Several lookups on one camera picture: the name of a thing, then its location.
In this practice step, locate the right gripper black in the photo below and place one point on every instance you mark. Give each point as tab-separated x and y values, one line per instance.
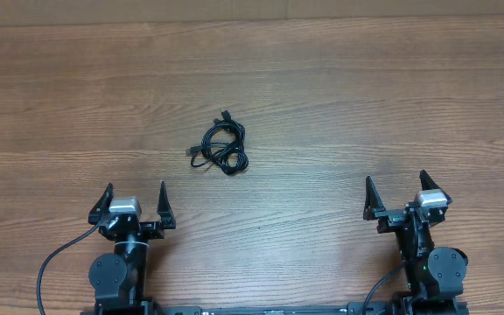
391	219

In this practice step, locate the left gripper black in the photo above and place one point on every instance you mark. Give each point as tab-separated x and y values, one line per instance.
156	229

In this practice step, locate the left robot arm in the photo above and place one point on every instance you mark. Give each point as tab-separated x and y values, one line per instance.
119	277

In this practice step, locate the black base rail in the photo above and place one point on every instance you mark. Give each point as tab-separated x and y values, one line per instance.
352	308

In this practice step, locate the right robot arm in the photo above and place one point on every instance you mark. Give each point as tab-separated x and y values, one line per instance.
434	274

